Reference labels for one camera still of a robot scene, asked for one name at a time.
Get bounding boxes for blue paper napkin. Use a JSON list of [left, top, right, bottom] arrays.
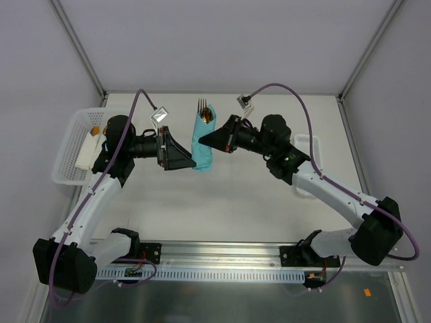
[[191, 104, 217, 172]]

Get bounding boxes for silver fork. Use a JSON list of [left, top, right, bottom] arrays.
[[197, 98, 207, 115]]

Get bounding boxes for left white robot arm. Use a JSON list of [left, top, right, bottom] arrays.
[[32, 115, 196, 294]]

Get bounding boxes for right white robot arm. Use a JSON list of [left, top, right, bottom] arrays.
[[199, 114, 403, 266]]

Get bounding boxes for left white rolled napkin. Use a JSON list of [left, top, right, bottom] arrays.
[[75, 133, 99, 170]]

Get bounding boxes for orange utensil tip in basket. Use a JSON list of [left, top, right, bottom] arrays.
[[90, 126, 100, 137]]

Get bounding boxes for right white plastic tray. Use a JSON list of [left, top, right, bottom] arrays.
[[293, 133, 323, 199]]

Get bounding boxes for left white plastic basket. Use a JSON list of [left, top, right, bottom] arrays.
[[51, 107, 129, 186]]

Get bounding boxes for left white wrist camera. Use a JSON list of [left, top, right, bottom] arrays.
[[150, 106, 168, 130]]

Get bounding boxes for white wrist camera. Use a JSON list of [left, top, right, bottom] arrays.
[[150, 106, 168, 130], [237, 95, 254, 118]]

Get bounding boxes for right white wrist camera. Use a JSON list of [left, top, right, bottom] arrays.
[[237, 95, 254, 118]]

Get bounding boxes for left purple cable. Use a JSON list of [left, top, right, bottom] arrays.
[[48, 88, 159, 310]]

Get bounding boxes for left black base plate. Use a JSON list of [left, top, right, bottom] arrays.
[[113, 242, 162, 264]]

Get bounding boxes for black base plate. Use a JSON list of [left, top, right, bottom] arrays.
[[113, 242, 162, 264], [279, 245, 341, 268]]

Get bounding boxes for aluminium mounting rail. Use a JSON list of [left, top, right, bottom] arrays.
[[94, 239, 405, 272]]

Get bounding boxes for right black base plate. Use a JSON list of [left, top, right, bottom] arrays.
[[279, 245, 341, 268]]

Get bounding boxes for white slotted cable duct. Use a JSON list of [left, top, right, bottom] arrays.
[[96, 265, 306, 284]]

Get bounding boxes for left aluminium frame post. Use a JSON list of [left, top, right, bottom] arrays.
[[48, 0, 106, 100]]

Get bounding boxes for aluminium frame post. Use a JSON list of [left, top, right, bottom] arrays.
[[48, 0, 106, 100], [337, 0, 406, 100]]

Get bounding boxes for right aluminium frame post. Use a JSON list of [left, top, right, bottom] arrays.
[[337, 0, 406, 100]]

